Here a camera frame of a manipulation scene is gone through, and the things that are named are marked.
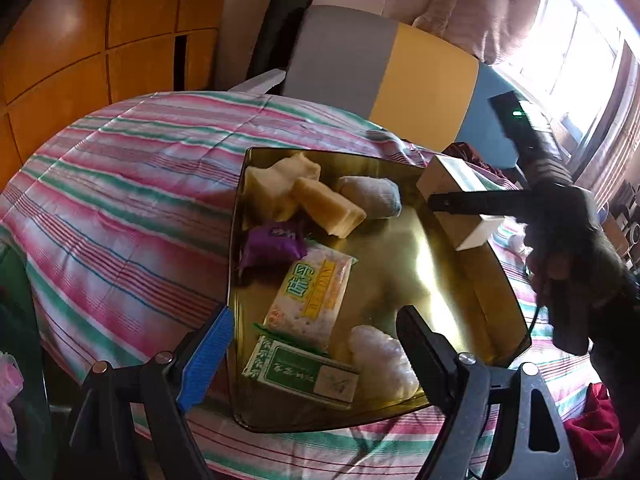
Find pale cake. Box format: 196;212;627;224
244;152;322;223

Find maroon cloth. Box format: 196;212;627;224
442;142;523;191

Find orange wooden wardrobe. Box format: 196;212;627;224
0;0;233;161

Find white board edge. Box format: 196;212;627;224
227;69;286;96

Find dark green object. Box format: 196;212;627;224
0;245;53;480

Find red garment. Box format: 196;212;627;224
565;382;626;478

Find green white packet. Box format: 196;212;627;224
241;335;361;411

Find beige cardboard box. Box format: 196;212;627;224
416;155;502;252

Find yellow green cracker packet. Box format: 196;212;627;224
255;250;358;356

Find purple candy wrapper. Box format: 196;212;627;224
240;222;307;276

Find black rolled mat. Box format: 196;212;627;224
247;0;317;96

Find striped pink green bedsheet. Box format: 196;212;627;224
0;91;606;480

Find yellow cake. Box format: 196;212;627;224
291;176;367;237

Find pink cloth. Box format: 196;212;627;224
0;352;26;461

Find gold metal tray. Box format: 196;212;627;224
227;147;532;433

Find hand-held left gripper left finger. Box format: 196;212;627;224
67;305;235;480

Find cluttered side table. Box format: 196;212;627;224
595;180;640;271

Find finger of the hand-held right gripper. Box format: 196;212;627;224
427;187;531;217

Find grey yellow blue folding mattress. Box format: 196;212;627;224
282;5;521;171

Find person's right forearm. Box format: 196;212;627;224
585;270;640;480

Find bright window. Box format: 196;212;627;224
495;0;640;126

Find white snack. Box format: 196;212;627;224
347;325;420;403
336;175;401;220

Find person's right hand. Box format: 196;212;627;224
537;186;631;308

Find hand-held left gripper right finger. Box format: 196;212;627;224
396;305;581;480

